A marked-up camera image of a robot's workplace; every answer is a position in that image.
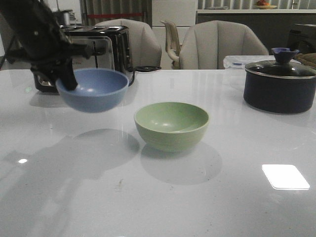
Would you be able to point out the cream plastic chair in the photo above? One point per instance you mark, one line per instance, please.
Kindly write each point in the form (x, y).
(172, 44)

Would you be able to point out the beige armchair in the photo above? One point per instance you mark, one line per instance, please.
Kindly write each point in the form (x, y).
(207, 44)
(145, 48)

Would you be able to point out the beige armchair right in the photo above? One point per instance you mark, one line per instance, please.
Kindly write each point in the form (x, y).
(207, 44)

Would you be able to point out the glass pot lid blue knob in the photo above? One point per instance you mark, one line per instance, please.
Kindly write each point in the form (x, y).
(281, 67)

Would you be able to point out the beige armchair left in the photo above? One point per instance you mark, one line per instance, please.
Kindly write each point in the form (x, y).
(145, 48)

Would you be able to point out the fruit bowl on counter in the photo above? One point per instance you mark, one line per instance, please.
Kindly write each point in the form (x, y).
(263, 4)

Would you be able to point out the black silver four-slot toaster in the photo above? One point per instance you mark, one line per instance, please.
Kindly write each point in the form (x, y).
(109, 44)

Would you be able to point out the blue bowl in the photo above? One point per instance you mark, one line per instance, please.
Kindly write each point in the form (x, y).
(98, 90)

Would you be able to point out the dark counter unit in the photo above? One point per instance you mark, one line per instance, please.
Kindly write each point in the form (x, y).
(274, 27)

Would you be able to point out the green bowl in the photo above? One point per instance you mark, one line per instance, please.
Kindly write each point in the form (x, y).
(171, 126)

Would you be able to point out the dark blue pot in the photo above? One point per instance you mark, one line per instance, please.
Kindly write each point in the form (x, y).
(279, 95)

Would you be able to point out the white cabinet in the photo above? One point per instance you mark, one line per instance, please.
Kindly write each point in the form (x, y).
(181, 12)

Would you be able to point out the red barrier belt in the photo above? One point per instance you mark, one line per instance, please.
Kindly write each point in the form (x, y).
(118, 15)

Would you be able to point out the clear plastic container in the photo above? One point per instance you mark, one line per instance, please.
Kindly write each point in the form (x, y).
(239, 61)

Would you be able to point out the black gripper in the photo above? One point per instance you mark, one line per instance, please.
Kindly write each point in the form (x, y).
(44, 45)

